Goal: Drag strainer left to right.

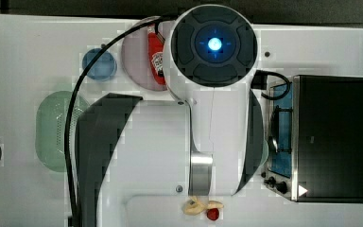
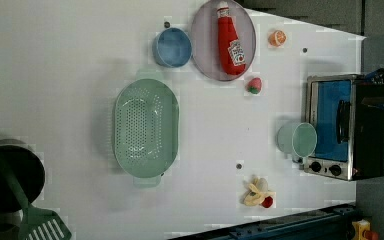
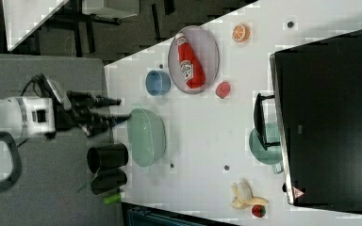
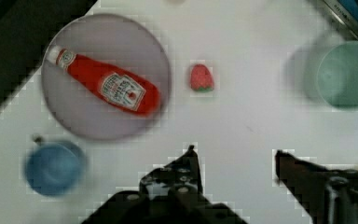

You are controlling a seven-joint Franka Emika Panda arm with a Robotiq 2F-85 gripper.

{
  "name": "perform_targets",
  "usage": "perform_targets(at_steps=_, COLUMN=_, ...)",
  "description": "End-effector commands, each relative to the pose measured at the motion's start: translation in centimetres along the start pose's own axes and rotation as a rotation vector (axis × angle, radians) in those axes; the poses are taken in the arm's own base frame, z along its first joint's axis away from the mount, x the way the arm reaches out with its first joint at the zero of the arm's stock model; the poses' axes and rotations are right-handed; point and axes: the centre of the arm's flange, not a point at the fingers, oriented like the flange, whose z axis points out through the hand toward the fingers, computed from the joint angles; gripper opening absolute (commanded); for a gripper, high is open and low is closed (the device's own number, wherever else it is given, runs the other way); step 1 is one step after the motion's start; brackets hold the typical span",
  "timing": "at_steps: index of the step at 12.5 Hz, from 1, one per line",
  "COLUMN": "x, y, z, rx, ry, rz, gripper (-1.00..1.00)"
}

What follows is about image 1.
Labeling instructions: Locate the small red toy fruit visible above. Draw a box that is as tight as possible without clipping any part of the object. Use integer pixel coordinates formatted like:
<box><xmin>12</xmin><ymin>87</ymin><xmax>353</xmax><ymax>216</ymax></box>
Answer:
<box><xmin>206</xmin><ymin>208</ymin><xmax>219</xmax><ymax>221</ymax></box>

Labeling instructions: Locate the peeled toy banana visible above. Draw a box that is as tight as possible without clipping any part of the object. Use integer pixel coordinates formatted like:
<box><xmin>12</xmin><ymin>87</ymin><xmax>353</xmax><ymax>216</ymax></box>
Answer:
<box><xmin>182</xmin><ymin>196</ymin><xmax>224</xmax><ymax>216</ymax></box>

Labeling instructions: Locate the black toaster oven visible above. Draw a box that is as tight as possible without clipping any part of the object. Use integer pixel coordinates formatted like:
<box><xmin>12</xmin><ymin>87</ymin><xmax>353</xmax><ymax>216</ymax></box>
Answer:
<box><xmin>262</xmin><ymin>75</ymin><xmax>363</xmax><ymax>203</ymax></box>

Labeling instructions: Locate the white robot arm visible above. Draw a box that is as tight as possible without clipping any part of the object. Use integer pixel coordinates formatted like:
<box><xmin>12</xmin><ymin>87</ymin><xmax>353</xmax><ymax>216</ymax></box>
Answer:
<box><xmin>75</xmin><ymin>5</ymin><xmax>264</xmax><ymax>227</ymax></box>

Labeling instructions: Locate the blue round bowl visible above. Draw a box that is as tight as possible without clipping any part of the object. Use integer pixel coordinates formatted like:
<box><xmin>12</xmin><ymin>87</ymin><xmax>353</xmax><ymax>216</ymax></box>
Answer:
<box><xmin>82</xmin><ymin>48</ymin><xmax>117</xmax><ymax>81</ymax></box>

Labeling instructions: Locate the purple round plate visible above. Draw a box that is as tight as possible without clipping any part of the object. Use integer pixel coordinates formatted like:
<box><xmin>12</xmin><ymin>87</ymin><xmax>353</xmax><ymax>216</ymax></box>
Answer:
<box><xmin>121</xmin><ymin>27</ymin><xmax>166</xmax><ymax>92</ymax></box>

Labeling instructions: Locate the green perforated strainer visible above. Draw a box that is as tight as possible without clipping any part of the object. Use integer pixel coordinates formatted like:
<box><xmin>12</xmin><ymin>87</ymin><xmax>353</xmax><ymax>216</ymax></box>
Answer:
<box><xmin>35</xmin><ymin>91</ymin><xmax>72</xmax><ymax>172</ymax></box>

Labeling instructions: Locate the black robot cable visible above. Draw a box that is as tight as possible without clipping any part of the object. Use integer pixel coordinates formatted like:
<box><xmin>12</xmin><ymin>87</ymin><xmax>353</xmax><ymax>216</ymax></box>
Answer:
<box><xmin>63</xmin><ymin>16</ymin><xmax>168</xmax><ymax>227</ymax></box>

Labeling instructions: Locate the red ketchup bottle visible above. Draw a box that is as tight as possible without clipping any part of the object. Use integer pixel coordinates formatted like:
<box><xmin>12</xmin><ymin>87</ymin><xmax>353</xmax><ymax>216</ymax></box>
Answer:
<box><xmin>147</xmin><ymin>24</ymin><xmax>165</xmax><ymax>85</ymax></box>

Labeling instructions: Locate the green mug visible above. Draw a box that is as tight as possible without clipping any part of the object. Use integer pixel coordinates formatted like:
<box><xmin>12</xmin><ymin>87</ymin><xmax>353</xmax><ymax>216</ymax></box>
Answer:
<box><xmin>260</xmin><ymin>140</ymin><xmax>268</xmax><ymax>166</ymax></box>

